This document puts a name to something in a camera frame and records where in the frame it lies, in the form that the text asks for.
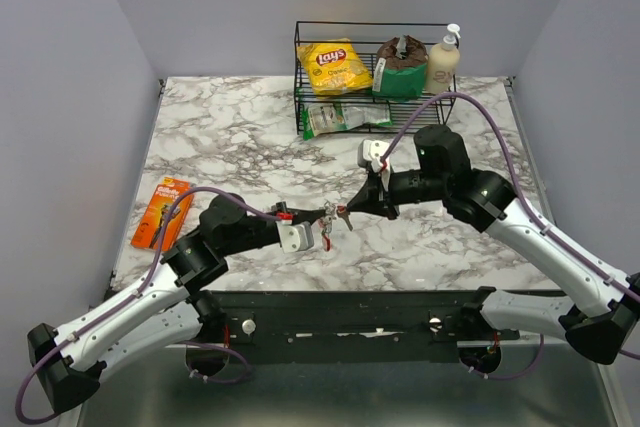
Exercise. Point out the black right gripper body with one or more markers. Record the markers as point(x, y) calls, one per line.
point(388, 205)

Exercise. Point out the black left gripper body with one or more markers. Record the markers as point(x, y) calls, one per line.
point(281, 207)

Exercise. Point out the lone key with red tag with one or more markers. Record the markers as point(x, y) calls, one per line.
point(343, 213)

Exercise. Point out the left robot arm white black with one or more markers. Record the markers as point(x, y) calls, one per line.
point(161, 307)

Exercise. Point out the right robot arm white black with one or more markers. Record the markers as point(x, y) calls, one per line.
point(595, 312)

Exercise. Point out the green white snack packet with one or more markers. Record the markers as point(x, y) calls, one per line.
point(327, 118)

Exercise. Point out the green brown coffee bag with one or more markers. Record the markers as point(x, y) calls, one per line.
point(400, 69)

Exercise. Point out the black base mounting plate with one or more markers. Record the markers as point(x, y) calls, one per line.
point(301, 327)

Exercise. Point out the yellow Lays chips bag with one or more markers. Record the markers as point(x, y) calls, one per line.
point(334, 68)

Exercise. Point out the orange Gillette razor box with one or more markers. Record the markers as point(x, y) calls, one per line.
point(155, 217)

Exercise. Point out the cream pump lotion bottle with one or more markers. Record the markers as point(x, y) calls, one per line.
point(442, 61)

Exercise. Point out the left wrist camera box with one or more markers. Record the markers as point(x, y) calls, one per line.
point(295, 237)

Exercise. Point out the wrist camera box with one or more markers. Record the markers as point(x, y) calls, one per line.
point(371, 153)
point(295, 237)

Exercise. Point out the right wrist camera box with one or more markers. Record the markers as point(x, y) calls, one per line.
point(371, 153)

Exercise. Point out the black wire rack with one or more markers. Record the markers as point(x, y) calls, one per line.
point(367, 38)

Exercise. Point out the aluminium frame rail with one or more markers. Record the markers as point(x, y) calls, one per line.
point(500, 311)

